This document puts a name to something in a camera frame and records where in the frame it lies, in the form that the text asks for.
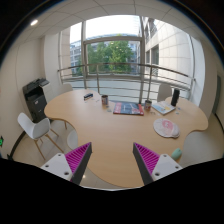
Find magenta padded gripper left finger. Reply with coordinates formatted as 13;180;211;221
40;142;93;186

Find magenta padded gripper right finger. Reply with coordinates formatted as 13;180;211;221
132;142;184;186

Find light green computer mouse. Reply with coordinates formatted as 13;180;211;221
171;148;182;160

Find white chair wooden legs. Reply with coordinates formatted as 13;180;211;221
17;113;62;156

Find red blue magazine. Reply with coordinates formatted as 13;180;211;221
113;102;144;116

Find light blue book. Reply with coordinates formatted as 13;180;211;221
152;101;175;115

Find small dark box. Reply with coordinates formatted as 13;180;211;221
84;93;93;101

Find dark mug left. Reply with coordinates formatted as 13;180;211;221
101;95;109;105

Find white chair far right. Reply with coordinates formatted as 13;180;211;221
157;83;172;101

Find black cylindrical bottle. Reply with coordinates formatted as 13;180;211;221
171;88;180;106

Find black office printer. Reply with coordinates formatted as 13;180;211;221
23;78;48;122

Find metal window railing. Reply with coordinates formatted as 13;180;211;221
58;63;195;103

